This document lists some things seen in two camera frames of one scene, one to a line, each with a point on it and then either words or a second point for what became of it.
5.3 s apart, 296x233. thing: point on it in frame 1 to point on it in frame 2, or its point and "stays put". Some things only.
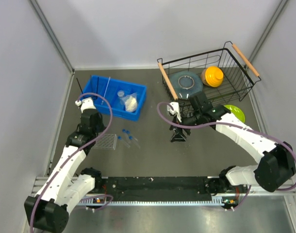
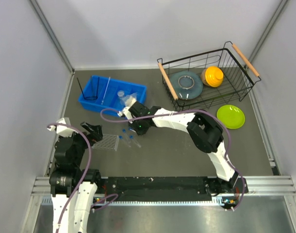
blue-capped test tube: x=128 y=132 to x=123 y=130
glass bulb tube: x=106 y=89 stays put
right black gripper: x=178 y=134 to x=140 y=132
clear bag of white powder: x=130 y=102 stays put
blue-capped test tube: x=131 y=138 stays put
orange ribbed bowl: x=212 y=76 stays put
